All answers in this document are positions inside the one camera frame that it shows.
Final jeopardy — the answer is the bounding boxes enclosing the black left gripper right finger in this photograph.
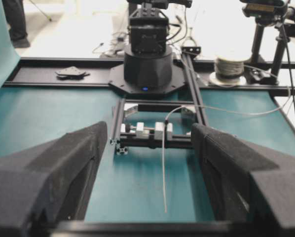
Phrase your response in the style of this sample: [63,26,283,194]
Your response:
[191,123,295,229]

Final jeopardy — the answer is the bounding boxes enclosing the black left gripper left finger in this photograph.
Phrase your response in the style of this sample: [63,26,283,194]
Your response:
[0,121,108,236]

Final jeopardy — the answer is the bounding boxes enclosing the thin grey wire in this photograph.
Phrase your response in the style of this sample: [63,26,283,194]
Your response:
[162,64,292,213]

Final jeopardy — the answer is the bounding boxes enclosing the black robot arm with base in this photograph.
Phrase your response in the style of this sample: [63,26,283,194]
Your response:
[109,0,186,98]

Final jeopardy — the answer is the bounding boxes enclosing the person's dark trouser legs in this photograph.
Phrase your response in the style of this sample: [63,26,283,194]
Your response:
[2,0,31,48]

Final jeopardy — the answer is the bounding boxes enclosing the wire clamp fixture frame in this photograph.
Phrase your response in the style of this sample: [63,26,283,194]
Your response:
[110,48,208,154]

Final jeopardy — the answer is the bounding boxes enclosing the white wire spool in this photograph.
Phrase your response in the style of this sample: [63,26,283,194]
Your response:
[209,54,250,88]

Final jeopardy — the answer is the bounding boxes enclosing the black aluminium frame rail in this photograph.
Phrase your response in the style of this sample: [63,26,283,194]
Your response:
[3,58,288,98]

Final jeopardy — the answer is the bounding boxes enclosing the black flat bracket plates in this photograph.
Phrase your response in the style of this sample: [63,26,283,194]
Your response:
[55,66,90,80]

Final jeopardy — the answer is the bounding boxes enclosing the black camera stand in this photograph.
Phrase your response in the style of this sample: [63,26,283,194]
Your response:
[240,0,295,86]

